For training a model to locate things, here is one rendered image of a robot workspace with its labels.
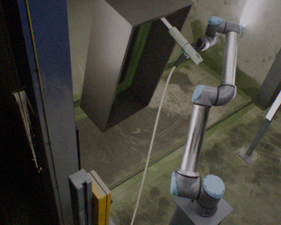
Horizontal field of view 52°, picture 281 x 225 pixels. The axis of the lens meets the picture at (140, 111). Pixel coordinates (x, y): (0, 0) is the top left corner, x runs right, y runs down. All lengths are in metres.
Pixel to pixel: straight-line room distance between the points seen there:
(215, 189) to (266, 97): 2.29
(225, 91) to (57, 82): 1.04
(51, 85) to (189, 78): 3.03
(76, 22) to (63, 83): 2.15
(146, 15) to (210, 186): 1.14
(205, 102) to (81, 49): 1.95
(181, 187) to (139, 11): 1.14
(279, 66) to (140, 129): 1.79
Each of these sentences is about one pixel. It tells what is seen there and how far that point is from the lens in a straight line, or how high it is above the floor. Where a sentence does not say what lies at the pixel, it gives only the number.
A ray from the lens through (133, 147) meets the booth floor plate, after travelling 3.11.
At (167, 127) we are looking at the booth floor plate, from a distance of 3.37.
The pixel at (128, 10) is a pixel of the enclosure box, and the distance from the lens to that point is 1.90.
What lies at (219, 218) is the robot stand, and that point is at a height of 0.64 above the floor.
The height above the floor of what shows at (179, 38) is 1.50.
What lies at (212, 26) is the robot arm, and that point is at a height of 1.53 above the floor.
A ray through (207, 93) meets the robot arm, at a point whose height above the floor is 1.34.
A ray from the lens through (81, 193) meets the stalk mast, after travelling 1.01.
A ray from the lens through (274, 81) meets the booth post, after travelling 3.89.
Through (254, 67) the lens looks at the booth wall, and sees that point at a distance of 3.98.
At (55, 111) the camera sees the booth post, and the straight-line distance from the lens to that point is 1.42.
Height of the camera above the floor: 2.48
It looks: 44 degrees down
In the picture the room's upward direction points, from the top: 9 degrees clockwise
